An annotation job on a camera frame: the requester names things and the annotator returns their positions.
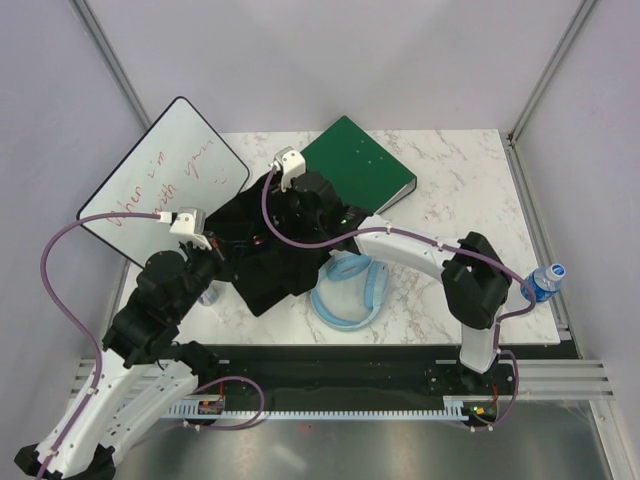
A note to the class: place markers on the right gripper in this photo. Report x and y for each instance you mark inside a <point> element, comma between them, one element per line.
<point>278,198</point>

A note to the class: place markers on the black canvas bag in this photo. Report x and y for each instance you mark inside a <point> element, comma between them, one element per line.
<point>262,275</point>

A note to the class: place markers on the water bottle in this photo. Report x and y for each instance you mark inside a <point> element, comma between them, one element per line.
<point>543,282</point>

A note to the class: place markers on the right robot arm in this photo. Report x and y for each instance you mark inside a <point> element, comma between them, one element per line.
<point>474,280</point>

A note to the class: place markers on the water bottle near left arm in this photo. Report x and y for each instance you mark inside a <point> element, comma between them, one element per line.
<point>209,296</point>

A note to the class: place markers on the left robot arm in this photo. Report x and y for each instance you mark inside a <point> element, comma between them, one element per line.
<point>101,426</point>

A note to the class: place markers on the light blue headphones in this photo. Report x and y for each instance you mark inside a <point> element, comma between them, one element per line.
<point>352,291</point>

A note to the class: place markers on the white whiteboard red writing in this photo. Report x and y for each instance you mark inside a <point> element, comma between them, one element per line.
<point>181,161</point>

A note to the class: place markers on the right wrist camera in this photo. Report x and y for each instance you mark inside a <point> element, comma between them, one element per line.
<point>291,164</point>

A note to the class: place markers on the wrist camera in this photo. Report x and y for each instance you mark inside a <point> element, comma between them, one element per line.
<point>291,164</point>
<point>188,224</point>

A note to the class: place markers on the green ring binder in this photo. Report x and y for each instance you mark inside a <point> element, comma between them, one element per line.
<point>363,173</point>

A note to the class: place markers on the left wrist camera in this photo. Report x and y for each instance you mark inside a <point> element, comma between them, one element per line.
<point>188,224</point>

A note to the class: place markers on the white cable duct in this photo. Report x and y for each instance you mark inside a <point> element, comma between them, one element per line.
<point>192,409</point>

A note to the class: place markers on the left corner frame post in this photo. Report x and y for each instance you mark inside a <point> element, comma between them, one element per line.
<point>108,54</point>

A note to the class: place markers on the corner frame post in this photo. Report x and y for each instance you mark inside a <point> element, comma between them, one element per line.
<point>108,54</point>
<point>568,39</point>

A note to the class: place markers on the right corner frame post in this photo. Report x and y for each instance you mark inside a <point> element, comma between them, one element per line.
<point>568,39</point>

